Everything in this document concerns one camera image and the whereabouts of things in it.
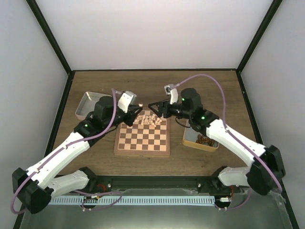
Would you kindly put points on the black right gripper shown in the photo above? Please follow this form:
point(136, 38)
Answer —
point(160, 105)

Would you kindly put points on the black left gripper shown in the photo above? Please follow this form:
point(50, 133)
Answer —
point(132, 113)

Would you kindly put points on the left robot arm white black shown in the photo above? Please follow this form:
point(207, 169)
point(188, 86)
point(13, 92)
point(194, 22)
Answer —
point(36, 186)

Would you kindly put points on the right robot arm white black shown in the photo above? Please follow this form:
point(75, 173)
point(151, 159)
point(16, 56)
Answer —
point(264, 165)

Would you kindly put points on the wooden chess board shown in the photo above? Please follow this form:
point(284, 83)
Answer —
point(144, 140)

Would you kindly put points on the dark brown chess pieces pile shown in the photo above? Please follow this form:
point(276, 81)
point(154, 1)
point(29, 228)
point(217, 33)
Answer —
point(203, 140)

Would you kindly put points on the yellow metal tin tray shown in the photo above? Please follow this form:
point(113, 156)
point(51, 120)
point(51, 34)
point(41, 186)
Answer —
point(190, 137)

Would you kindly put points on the pink metal tin tray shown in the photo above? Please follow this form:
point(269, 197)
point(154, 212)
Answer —
point(87, 104)

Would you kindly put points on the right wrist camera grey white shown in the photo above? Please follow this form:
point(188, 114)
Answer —
point(171, 90)

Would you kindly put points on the black aluminium frame rail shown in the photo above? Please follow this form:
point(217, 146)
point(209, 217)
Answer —
point(203, 184)

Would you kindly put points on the light blue slotted cable duct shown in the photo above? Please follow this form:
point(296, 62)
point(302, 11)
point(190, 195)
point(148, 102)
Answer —
point(136, 201)

